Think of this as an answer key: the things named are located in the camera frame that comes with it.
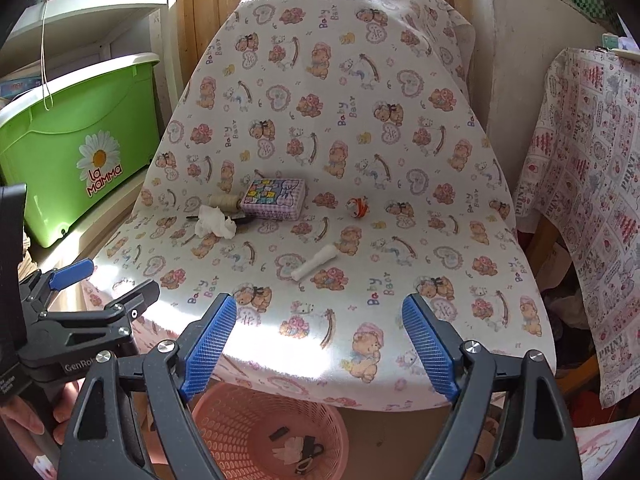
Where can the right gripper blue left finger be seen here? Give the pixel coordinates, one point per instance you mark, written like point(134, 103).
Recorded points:
point(103, 440)

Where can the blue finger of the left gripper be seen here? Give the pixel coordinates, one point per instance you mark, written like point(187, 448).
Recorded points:
point(132, 304)
point(65, 277)

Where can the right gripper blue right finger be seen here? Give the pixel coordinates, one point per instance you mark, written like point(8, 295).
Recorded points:
point(535, 438)

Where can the white tissue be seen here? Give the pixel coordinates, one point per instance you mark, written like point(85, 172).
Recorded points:
point(211, 220)

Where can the cream thread spool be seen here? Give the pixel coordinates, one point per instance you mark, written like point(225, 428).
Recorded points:
point(226, 202)

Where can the black wrapper strip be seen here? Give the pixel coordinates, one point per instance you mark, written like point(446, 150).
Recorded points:
point(279, 433)

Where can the pastel patterned small box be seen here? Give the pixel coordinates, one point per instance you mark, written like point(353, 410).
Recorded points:
point(274, 198)

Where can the black scissors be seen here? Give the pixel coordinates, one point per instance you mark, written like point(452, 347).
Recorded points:
point(310, 451)

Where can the white paper tube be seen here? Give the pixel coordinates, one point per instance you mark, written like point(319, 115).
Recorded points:
point(324, 255)

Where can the small red orange toy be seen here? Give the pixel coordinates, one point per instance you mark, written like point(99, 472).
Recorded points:
point(358, 207)

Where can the left hand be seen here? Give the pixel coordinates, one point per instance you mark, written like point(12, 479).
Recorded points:
point(22, 421)

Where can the pink plastic waste basket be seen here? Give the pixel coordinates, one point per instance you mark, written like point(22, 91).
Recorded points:
point(235, 424)

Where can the green La Mamma storage box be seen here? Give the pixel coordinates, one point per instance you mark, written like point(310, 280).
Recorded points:
point(78, 138)

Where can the pink print cloth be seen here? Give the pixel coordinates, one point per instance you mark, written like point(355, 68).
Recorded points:
point(581, 172)

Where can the white shelf unit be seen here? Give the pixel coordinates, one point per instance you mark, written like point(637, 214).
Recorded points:
point(65, 35)

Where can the bear print cloth cover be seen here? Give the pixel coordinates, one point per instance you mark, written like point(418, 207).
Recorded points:
point(357, 98)

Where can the white cabinet side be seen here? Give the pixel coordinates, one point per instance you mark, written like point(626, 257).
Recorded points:
point(515, 42)

